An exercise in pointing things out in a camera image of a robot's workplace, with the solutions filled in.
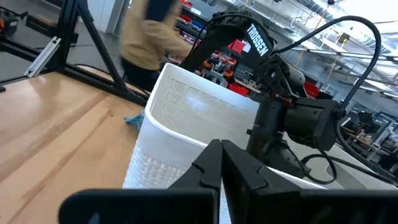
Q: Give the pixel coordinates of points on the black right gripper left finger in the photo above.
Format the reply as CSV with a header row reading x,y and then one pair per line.
x,y
199,180

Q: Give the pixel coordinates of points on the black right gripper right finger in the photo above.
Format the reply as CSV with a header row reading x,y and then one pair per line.
x,y
242,174

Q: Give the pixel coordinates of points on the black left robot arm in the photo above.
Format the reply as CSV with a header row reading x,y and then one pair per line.
x,y
258,43

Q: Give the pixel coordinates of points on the white perforated plastic basket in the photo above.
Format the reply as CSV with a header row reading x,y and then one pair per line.
x,y
192,109

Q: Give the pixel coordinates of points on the teal patterned cloth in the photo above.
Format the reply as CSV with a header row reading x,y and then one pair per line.
x,y
136,119

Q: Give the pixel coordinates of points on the shelf with red bins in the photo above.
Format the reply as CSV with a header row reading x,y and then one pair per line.
x,y
236,46

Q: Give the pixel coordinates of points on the person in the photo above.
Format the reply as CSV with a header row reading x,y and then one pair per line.
x,y
146,40

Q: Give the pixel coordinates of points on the black orange device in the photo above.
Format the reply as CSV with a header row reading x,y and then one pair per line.
x,y
7,25

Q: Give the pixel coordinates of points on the silver aluminium bracket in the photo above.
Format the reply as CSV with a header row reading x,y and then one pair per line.
x,y
43,57

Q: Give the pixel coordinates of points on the black metal table frame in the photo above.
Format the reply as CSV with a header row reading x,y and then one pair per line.
x,y
66,31

